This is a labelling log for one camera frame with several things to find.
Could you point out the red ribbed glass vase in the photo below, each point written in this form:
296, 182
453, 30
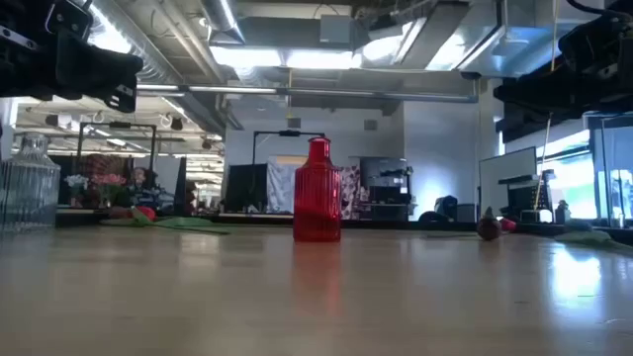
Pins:
316, 198

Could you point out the silver spiral ventilation duct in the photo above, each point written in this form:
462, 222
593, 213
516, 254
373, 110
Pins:
163, 64

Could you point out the ceiling light panel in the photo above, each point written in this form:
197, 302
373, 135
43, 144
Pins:
247, 57

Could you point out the white flower bouquet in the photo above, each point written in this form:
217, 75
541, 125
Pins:
76, 182

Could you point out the black gantry frame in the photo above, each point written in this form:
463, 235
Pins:
289, 133
119, 125

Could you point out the pink flower bouquet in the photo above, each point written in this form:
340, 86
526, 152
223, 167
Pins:
108, 180

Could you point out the grey ceiling pipe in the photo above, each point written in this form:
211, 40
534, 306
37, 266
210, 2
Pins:
237, 90

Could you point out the dark purple artificial tulip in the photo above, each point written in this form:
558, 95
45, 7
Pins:
588, 238

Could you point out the small dark bottle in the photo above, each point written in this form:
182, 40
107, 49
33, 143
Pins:
562, 213

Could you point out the black panel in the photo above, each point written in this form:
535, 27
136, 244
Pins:
244, 190

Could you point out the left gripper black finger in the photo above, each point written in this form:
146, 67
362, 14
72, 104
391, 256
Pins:
94, 66
123, 99

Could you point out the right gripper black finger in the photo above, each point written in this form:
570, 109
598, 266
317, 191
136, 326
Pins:
554, 84
514, 106

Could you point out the white patterned cloth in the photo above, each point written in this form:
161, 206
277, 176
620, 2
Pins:
281, 188

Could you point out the silver rectangular ventilation duct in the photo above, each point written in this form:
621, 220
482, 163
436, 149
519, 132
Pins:
470, 49

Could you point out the black shelf unit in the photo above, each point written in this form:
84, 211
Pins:
386, 188

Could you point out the black equipment cart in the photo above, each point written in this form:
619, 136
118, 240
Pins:
526, 198

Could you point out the black chair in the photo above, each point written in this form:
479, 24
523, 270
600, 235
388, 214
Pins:
447, 207

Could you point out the floral patterned cloth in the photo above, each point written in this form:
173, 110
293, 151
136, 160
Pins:
350, 190

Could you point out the bright red artificial tulip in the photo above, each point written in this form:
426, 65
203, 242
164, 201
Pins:
147, 213
509, 225

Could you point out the clear ribbed glass vase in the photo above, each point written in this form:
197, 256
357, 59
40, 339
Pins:
29, 193

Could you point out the person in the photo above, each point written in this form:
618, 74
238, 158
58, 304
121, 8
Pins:
140, 179

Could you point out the whiteboard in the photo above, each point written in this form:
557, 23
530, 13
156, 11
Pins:
504, 173

